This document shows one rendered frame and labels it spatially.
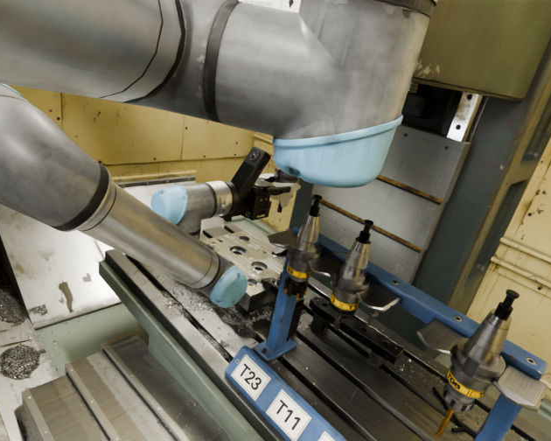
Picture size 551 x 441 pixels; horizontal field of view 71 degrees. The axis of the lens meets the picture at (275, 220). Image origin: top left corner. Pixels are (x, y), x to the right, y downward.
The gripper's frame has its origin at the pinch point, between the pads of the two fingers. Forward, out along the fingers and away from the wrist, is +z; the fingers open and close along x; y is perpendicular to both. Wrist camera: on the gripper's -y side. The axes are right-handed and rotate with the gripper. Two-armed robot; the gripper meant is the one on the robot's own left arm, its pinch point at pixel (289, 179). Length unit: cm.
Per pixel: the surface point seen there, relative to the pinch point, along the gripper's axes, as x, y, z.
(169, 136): -101, 18, 26
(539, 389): 62, 5, -15
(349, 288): 34.4, 4.5, -19.4
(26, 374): -31, 61, -53
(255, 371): 22.1, 31.2, -23.8
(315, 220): 23.0, -2.5, -17.3
